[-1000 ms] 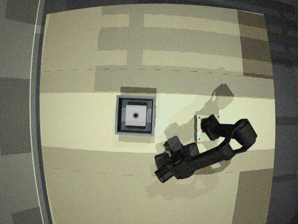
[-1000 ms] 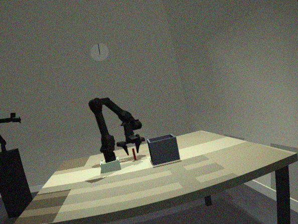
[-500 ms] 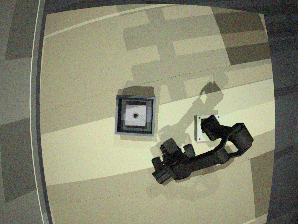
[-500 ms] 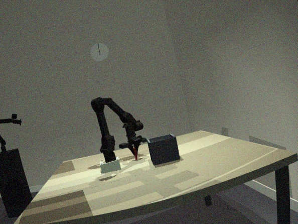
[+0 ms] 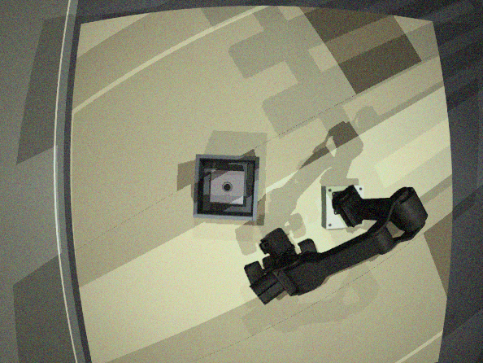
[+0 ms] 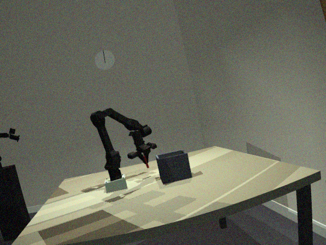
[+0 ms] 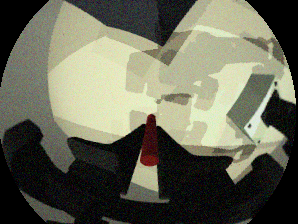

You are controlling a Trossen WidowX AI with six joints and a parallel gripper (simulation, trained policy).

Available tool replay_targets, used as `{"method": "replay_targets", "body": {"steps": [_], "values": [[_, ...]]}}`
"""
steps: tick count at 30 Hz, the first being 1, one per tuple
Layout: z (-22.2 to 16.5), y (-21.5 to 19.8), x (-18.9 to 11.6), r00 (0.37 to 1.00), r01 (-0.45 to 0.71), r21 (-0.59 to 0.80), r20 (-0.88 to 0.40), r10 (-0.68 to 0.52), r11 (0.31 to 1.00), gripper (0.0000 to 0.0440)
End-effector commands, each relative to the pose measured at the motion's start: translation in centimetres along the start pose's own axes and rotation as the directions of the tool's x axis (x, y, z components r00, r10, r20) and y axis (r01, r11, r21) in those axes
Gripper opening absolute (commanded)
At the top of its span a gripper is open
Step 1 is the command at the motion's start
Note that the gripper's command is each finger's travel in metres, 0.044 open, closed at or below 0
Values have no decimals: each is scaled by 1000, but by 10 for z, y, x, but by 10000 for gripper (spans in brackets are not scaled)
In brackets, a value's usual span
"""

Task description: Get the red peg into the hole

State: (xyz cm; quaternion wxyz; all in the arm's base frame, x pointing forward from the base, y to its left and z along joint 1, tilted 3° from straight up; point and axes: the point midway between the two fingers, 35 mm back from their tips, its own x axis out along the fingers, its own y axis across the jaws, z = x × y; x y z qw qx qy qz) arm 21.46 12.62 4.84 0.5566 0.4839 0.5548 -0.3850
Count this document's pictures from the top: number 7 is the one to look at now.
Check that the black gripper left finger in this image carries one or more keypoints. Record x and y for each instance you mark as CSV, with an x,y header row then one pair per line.
x,y
119,157

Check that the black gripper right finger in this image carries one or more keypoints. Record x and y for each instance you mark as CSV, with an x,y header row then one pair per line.
x,y
176,164

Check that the red peg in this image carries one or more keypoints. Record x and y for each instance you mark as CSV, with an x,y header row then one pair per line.
x,y
149,153

